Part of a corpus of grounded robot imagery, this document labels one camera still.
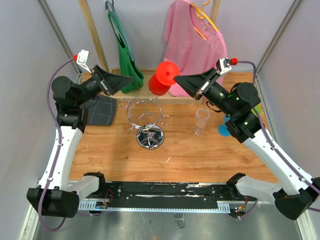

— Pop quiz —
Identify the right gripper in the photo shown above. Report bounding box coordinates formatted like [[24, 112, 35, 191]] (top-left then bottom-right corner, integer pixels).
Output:
[[173, 67, 237, 117]]

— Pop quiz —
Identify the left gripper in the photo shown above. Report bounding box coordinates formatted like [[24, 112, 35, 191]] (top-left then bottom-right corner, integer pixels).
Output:
[[75, 64, 134, 106]]

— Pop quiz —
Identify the clear wine glass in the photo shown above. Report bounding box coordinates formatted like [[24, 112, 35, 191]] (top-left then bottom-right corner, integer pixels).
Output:
[[192, 108, 210, 136]]

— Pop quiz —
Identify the red wine glass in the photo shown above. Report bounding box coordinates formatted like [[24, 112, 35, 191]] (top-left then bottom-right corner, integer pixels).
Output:
[[148, 61, 180, 96]]

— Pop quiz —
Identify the blue wine glass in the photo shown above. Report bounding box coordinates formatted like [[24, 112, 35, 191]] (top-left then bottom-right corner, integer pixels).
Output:
[[218, 115, 234, 137]]

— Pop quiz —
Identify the green wine glass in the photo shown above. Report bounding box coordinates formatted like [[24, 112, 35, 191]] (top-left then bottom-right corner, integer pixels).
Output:
[[251, 105, 262, 115]]

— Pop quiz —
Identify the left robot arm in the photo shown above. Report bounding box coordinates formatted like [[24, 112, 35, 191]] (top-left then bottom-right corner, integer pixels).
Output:
[[26, 65, 133, 218]]

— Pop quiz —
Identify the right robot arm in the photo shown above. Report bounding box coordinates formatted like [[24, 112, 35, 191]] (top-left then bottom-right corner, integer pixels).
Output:
[[174, 68, 320, 220]]

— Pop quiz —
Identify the wooden clothes rack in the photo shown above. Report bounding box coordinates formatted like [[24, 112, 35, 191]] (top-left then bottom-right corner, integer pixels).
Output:
[[77, 0, 222, 106]]

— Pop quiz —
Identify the chrome wine glass rack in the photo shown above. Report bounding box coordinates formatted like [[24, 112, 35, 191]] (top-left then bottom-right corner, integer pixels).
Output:
[[118, 91, 172, 151]]

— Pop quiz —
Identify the green garment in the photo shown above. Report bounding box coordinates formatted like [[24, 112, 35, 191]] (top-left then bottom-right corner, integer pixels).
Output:
[[107, 11, 144, 94]]

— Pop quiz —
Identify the dark grey checked cloth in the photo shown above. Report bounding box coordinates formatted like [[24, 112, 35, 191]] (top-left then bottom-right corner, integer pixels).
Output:
[[84, 94, 117, 126]]

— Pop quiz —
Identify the pink t-shirt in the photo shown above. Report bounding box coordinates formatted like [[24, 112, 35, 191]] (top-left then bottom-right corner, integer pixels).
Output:
[[149, 0, 229, 98]]

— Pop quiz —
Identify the grey clothes hanger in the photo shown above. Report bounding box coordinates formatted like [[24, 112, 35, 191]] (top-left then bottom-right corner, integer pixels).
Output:
[[105, 0, 136, 62]]

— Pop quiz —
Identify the yellow clothes hanger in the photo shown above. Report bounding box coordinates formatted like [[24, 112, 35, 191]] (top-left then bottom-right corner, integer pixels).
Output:
[[190, 2, 219, 40]]

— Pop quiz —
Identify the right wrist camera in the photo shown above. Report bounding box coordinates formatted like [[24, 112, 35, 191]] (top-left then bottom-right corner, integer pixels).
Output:
[[216, 57, 238, 76]]

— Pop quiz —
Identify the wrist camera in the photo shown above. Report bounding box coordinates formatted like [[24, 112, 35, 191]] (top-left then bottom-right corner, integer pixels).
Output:
[[72, 49, 92, 74], [216, 57, 238, 76]]

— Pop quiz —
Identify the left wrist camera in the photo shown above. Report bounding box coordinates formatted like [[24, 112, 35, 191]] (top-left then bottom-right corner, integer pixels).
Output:
[[72, 49, 92, 74]]

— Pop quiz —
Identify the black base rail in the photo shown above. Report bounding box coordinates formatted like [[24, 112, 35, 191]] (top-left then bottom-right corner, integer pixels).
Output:
[[78, 181, 255, 212]]

